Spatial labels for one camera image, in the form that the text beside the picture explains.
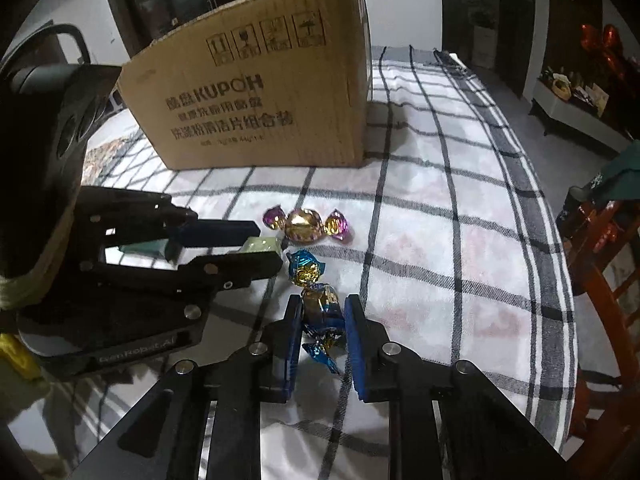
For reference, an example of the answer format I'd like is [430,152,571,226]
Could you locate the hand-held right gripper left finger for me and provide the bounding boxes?
[70,294,306,480]

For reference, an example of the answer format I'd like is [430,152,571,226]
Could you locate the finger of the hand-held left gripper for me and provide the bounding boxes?
[80,250,284,313]
[77,187,262,262]

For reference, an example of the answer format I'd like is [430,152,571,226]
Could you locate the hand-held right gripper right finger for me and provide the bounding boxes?
[344,294,576,480]

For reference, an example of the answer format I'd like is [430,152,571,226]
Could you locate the pale green square candy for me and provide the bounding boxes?
[239,237,281,256]

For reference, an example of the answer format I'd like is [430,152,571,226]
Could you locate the dark green snack packet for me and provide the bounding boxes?
[119,241,171,257]

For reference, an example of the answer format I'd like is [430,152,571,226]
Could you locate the purple gold candy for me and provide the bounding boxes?
[262,205,351,243]

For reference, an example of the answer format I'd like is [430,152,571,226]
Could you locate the brown cardboard box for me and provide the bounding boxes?
[117,0,373,171]

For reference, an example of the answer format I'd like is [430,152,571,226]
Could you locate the person's left hand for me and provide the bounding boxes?
[0,266,51,411]

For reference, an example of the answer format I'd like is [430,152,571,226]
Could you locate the floral table mat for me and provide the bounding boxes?
[82,127,151,183]

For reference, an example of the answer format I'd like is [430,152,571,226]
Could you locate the black white checked tablecloth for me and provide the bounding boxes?
[10,45,581,480]

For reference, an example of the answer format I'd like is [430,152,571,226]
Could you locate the glass sliding door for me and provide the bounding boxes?
[100,0,321,61]

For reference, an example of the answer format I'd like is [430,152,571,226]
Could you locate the brown wooden chair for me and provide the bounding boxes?
[555,187,640,461]

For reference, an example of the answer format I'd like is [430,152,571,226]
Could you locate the dark bag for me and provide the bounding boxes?
[557,185,601,236]

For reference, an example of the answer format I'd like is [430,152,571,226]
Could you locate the white low sideboard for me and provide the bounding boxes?
[527,77,636,153]

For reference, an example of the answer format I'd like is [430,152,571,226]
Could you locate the green cloth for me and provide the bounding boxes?
[595,142,640,201]

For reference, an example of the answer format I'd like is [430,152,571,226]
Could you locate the red foil balloons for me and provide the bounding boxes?
[580,22,631,78]

